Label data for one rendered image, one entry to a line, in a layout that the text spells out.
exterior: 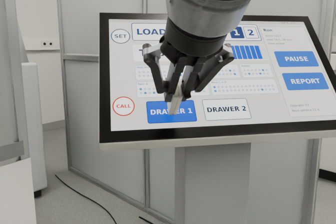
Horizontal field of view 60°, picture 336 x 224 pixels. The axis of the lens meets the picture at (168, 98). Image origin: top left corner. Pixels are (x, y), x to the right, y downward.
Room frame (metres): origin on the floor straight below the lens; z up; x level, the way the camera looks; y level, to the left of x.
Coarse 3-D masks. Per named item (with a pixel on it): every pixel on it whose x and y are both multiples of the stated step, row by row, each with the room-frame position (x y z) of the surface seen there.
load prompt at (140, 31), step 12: (132, 24) 0.66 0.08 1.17; (144, 24) 0.67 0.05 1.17; (156, 24) 0.67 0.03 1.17; (240, 24) 0.71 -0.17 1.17; (252, 24) 0.72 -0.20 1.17; (132, 36) 0.64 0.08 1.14; (144, 36) 0.65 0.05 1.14; (156, 36) 0.65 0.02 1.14; (228, 36) 0.68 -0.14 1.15; (240, 36) 0.69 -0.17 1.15; (252, 36) 0.69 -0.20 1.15
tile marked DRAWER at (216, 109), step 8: (208, 104) 0.56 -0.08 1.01; (216, 104) 0.56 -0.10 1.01; (224, 104) 0.56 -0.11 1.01; (232, 104) 0.56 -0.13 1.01; (240, 104) 0.57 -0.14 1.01; (208, 112) 0.55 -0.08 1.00; (216, 112) 0.55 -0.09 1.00; (224, 112) 0.55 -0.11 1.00; (232, 112) 0.55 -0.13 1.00; (240, 112) 0.55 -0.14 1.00; (248, 112) 0.56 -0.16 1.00; (208, 120) 0.53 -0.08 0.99; (216, 120) 0.54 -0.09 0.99
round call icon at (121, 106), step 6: (114, 96) 0.54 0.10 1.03; (120, 96) 0.54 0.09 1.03; (126, 96) 0.54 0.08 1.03; (132, 96) 0.55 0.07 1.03; (114, 102) 0.53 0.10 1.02; (120, 102) 0.53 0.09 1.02; (126, 102) 0.54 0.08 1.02; (132, 102) 0.54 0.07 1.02; (114, 108) 0.52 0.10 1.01; (120, 108) 0.53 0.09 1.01; (126, 108) 0.53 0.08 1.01; (132, 108) 0.53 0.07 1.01; (114, 114) 0.52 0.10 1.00; (120, 114) 0.52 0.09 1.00; (126, 114) 0.52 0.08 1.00; (132, 114) 0.52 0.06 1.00
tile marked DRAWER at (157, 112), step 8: (152, 104) 0.54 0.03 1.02; (160, 104) 0.54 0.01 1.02; (184, 104) 0.55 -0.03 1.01; (192, 104) 0.55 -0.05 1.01; (152, 112) 0.53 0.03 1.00; (160, 112) 0.53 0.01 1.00; (184, 112) 0.54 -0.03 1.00; (192, 112) 0.54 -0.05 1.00; (152, 120) 0.52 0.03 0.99; (160, 120) 0.52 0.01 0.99; (168, 120) 0.52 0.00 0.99; (176, 120) 0.53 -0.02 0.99; (184, 120) 0.53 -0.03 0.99; (192, 120) 0.53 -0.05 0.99
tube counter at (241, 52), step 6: (234, 48) 0.66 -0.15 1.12; (240, 48) 0.66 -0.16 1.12; (246, 48) 0.66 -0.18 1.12; (252, 48) 0.67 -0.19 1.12; (258, 48) 0.67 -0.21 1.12; (264, 48) 0.67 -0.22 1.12; (234, 54) 0.65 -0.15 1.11; (240, 54) 0.65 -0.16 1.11; (246, 54) 0.65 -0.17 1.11; (252, 54) 0.66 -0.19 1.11; (258, 54) 0.66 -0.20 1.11; (264, 54) 0.66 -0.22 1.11
